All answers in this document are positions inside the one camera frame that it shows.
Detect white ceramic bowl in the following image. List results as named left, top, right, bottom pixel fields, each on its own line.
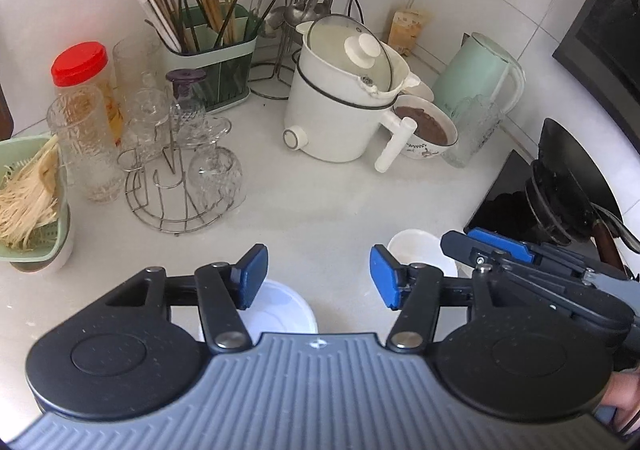
left=9, top=210, right=77, bottom=277

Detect tall clear glass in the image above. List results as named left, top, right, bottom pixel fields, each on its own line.
left=112, top=34, right=164, bottom=103

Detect dried noodles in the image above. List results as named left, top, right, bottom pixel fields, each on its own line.
left=0, top=136, right=62, bottom=249

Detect clear faceted glass cup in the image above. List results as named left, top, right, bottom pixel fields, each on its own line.
left=199, top=114, right=234, bottom=148

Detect round patterned glass cup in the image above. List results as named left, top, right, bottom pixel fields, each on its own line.
left=187, top=146, right=245, bottom=212

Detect green chopstick holder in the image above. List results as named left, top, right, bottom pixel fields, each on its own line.
left=160, top=3, right=264, bottom=114

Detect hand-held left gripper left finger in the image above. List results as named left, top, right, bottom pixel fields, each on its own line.
left=104, top=243, right=270, bottom=354

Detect pale green kettle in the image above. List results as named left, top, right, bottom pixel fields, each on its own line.
left=432, top=32, right=527, bottom=132

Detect clear stemmed glass cup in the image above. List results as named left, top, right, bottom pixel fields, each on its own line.
left=124, top=88, right=172, bottom=162

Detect green strainer basket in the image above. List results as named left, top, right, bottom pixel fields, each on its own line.
left=0, top=133, right=72, bottom=264

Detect black induction cooktop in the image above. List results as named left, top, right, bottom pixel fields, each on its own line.
left=464, top=149, right=623, bottom=253

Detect large white plastic bowl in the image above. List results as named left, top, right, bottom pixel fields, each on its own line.
left=199, top=279, right=319, bottom=343

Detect small white plastic bowl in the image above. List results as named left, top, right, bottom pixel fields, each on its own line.
left=387, top=228, right=459, bottom=281

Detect wire cup rack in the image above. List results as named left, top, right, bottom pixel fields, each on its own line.
left=118, top=114, right=247, bottom=234

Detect bowl with brown contents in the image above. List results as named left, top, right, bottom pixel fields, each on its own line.
left=392, top=96, right=459, bottom=161

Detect yellow packet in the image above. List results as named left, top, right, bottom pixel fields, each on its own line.
left=387, top=8, right=432, bottom=57

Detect dark wooden cutting board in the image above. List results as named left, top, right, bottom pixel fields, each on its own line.
left=0, top=84, right=14, bottom=141

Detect red-lid clear jar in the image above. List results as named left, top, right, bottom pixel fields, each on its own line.
left=50, top=41, right=124, bottom=147

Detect white electric pot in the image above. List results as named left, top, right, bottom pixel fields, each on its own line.
left=282, top=14, right=422, bottom=175

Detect black wok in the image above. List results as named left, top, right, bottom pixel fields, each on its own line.
left=524, top=117, right=640, bottom=276

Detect person's right hand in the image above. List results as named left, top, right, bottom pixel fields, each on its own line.
left=607, top=369, right=640, bottom=437

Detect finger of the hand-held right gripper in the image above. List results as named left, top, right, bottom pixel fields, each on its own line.
left=466, top=227, right=597, bottom=277
left=439, top=231, right=506, bottom=277

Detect tall patterned glass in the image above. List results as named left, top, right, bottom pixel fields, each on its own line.
left=47, top=92, right=124, bottom=204

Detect purple-base glass cup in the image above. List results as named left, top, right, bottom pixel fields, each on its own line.
left=165, top=68, right=208, bottom=147

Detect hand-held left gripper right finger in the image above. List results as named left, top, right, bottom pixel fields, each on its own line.
left=368, top=244, right=507, bottom=352

